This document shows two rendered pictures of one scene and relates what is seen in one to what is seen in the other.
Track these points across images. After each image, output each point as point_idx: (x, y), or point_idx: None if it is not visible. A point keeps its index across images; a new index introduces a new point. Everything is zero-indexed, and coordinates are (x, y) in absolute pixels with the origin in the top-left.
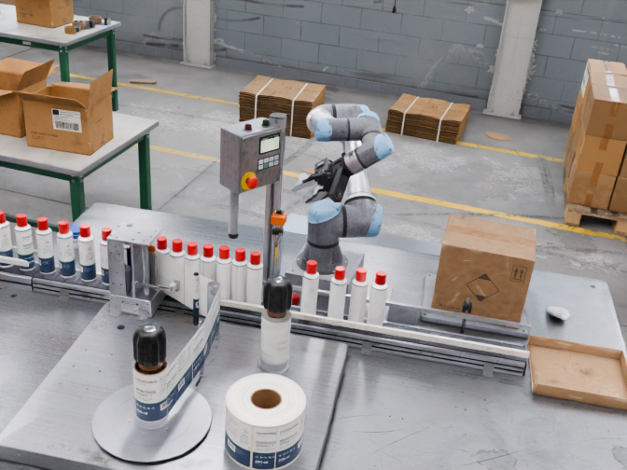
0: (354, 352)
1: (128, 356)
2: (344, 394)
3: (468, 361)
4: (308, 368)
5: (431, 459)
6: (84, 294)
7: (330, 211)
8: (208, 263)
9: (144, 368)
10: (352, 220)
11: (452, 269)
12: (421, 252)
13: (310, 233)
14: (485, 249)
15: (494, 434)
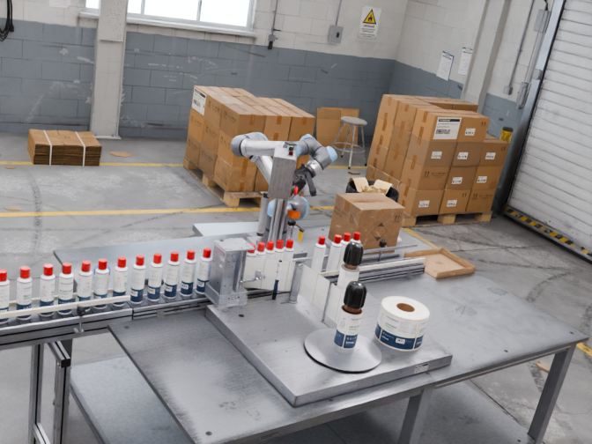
0: None
1: (274, 328)
2: None
3: (401, 273)
4: None
5: (447, 320)
6: (176, 307)
7: (289, 205)
8: (264, 255)
9: (356, 311)
10: (297, 210)
11: (365, 225)
12: (294, 227)
13: None
14: (381, 207)
15: (449, 300)
